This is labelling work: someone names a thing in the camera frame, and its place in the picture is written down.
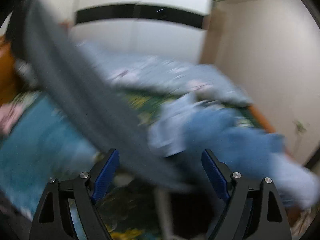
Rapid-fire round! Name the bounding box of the grey knit sweater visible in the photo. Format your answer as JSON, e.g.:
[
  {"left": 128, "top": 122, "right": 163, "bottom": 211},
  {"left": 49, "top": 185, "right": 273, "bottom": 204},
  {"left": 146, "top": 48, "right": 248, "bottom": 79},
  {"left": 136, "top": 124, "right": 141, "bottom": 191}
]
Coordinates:
[{"left": 7, "top": 0, "right": 190, "bottom": 192}]

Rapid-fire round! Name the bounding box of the light blue shirt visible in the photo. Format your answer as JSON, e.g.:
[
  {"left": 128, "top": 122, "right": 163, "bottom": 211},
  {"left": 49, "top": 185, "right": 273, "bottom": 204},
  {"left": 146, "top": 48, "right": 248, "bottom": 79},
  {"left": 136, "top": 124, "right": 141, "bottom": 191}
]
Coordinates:
[{"left": 148, "top": 94, "right": 319, "bottom": 209}]

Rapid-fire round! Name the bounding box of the blue fleece garment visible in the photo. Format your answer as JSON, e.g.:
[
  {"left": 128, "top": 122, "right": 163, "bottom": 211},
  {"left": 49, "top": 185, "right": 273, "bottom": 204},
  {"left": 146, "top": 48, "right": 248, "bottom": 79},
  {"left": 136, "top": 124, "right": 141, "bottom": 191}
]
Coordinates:
[{"left": 183, "top": 108, "right": 284, "bottom": 180}]

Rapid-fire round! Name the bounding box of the teal floral bed blanket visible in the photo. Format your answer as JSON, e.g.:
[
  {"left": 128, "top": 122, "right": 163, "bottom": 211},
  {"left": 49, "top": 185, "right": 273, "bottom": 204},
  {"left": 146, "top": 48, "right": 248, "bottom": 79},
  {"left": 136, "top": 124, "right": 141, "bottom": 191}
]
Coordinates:
[{"left": 1, "top": 92, "right": 257, "bottom": 239}]

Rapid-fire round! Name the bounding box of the grey-blue floral duvet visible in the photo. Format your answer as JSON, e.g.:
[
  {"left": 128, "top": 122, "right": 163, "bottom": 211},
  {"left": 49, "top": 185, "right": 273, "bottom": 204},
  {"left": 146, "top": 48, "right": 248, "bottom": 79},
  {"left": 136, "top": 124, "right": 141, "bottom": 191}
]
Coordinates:
[{"left": 76, "top": 41, "right": 252, "bottom": 107}]

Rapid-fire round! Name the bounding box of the white black-striped wardrobe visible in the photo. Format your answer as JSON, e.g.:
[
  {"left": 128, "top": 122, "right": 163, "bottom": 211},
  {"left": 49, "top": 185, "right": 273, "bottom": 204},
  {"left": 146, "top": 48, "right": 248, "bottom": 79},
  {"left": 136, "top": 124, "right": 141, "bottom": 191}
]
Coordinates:
[{"left": 43, "top": 0, "right": 212, "bottom": 63}]

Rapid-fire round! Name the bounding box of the wooden bed frame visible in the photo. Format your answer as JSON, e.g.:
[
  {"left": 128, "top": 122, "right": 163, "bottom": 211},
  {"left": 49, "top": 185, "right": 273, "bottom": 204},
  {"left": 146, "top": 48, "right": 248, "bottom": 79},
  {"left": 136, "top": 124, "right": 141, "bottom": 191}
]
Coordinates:
[{"left": 1, "top": 41, "right": 293, "bottom": 160}]

